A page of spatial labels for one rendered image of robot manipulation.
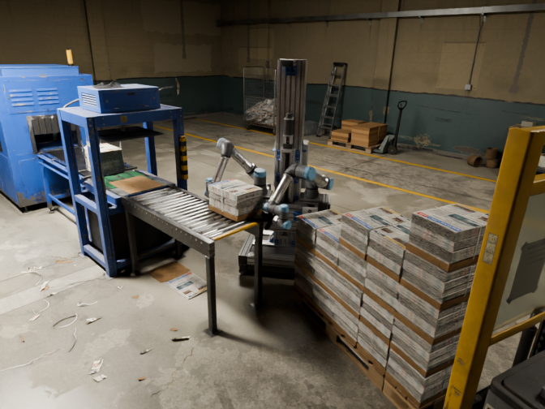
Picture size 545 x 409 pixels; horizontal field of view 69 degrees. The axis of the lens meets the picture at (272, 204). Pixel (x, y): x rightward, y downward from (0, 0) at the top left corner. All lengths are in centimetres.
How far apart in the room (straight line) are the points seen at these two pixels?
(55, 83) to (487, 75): 764
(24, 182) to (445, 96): 796
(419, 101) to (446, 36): 139
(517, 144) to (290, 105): 240
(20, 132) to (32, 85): 61
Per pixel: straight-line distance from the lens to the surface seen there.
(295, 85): 370
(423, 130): 975
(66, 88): 609
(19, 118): 596
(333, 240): 289
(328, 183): 356
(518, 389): 208
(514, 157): 167
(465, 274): 235
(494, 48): 925
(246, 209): 320
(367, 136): 916
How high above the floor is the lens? 209
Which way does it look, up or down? 21 degrees down
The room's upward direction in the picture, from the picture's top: 1 degrees clockwise
